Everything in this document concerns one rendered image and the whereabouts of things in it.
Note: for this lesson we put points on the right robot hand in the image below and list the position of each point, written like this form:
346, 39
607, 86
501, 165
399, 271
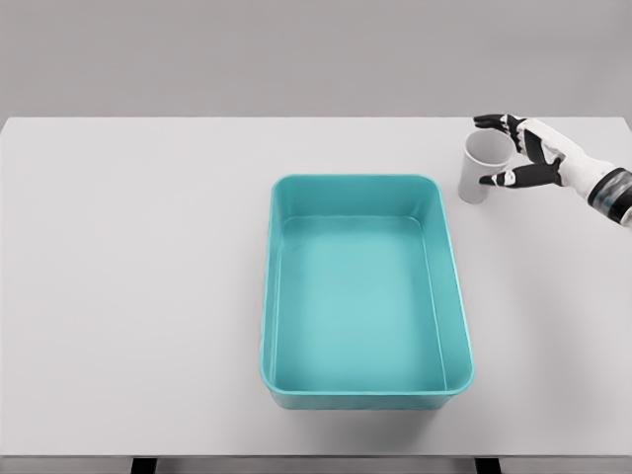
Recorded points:
549, 146

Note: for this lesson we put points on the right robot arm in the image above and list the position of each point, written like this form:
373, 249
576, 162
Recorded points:
605, 182

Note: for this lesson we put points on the teal plastic basket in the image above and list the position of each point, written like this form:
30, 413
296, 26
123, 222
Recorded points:
363, 296

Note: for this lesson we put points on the white paper cup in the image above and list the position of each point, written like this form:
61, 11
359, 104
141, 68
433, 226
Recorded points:
481, 163

